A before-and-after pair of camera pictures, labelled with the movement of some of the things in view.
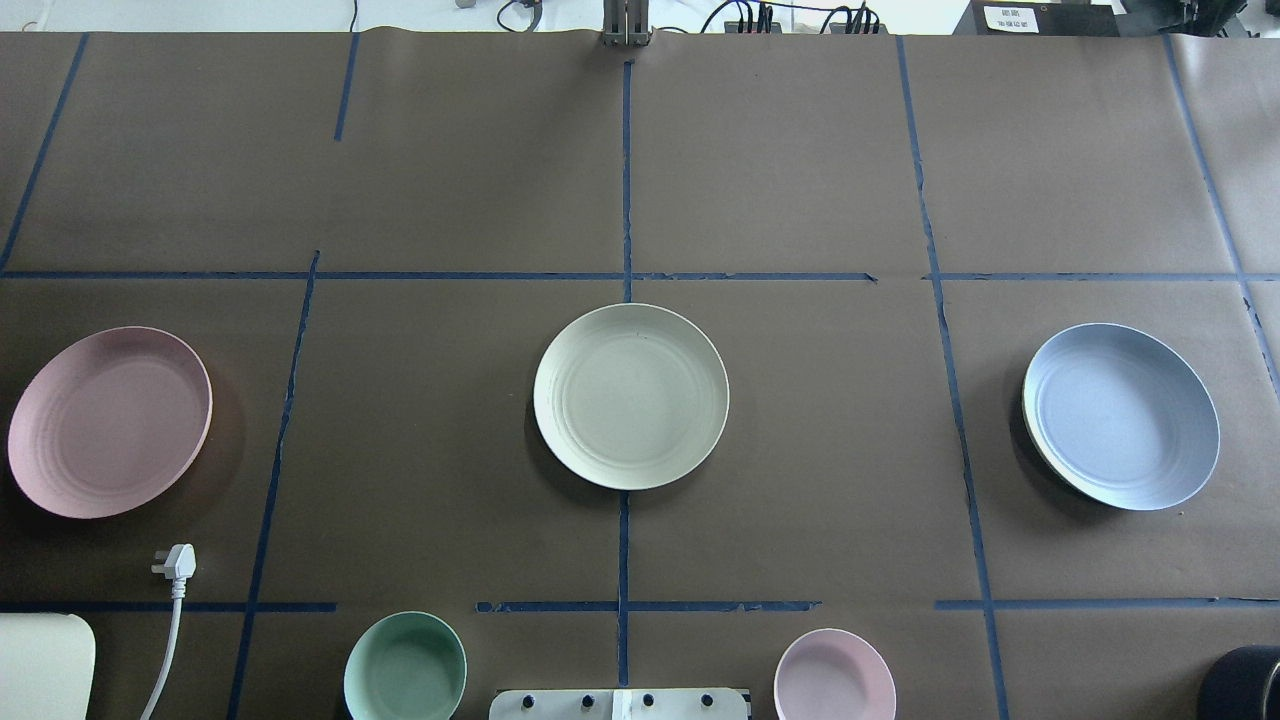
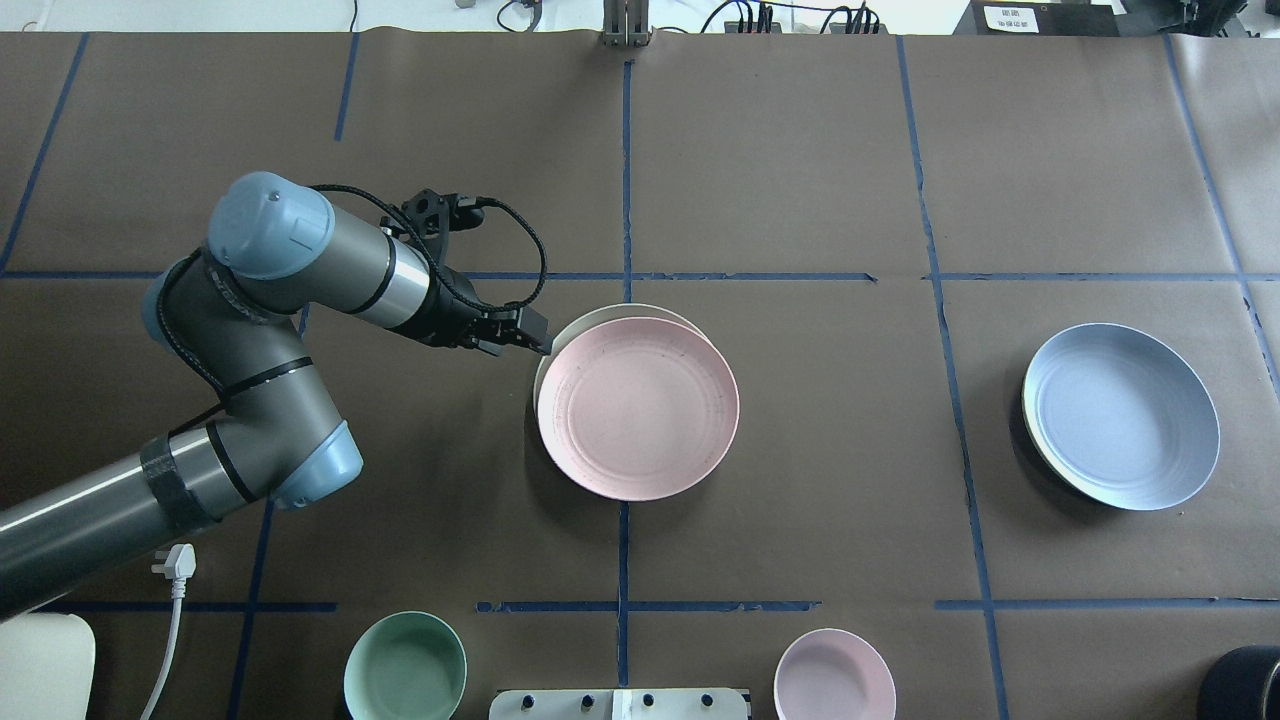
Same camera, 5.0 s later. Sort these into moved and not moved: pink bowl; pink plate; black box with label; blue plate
Moved: pink plate
Not moved: black box with label; pink bowl; blue plate
